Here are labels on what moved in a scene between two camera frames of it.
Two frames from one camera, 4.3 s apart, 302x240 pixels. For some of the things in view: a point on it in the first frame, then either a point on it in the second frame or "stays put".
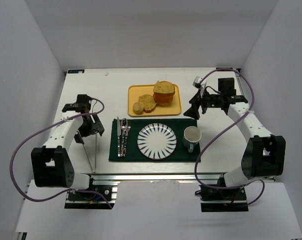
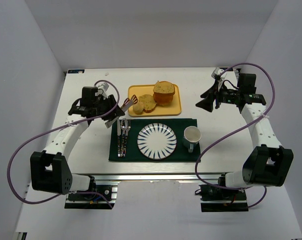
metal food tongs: x=95 y=156 to x=127 y=103
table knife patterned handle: x=119 y=137 stays put
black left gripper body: x=91 y=125 to x=110 y=107
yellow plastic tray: x=134 y=91 stays put
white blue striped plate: x=157 y=141 stays put
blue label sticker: x=76 y=71 stays put
